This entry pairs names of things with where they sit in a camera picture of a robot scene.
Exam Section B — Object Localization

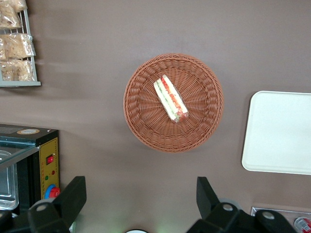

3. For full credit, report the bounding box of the stainless steel pan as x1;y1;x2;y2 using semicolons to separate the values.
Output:
0;164;20;211
0;150;13;166

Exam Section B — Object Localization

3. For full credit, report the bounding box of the grey wire snack rack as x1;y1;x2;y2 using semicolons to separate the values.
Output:
0;0;42;87

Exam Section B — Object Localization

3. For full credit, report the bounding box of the triangle sandwich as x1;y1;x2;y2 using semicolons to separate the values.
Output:
153;74;189;123

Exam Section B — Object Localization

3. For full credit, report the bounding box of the clear bag of crackers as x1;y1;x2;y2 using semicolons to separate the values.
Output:
0;9;23;29
0;33;36;60
0;59;35;82
0;0;28;12

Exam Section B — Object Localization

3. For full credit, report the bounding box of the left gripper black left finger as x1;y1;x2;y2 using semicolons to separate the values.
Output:
27;176;87;233

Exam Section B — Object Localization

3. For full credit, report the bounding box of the round brown wicker basket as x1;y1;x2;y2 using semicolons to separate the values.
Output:
123;53;224;153

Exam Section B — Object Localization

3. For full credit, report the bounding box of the cream plastic tray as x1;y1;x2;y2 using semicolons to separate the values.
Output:
242;91;311;175

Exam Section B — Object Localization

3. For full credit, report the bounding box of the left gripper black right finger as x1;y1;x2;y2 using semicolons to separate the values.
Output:
187;176;256;233

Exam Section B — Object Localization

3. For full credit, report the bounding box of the black food warmer yellow panel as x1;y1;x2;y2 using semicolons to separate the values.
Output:
0;123;61;218

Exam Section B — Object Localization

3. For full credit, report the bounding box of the clear acrylic bottle rack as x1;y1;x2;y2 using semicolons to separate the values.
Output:
250;206;311;233

